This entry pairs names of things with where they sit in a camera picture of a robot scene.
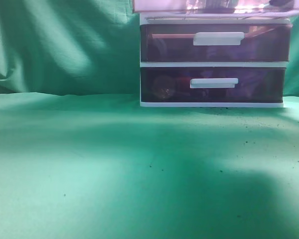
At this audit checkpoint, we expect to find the white plastic drawer cabinet frame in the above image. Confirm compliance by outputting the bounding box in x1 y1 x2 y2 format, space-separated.
140 13 292 108

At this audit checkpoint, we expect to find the translucent red drawer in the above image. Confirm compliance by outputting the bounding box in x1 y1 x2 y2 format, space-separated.
132 0 299 18
140 23 292 62
141 67 285 103

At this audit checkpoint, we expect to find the green cloth backdrop and cover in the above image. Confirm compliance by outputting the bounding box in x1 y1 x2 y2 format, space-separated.
0 0 299 239

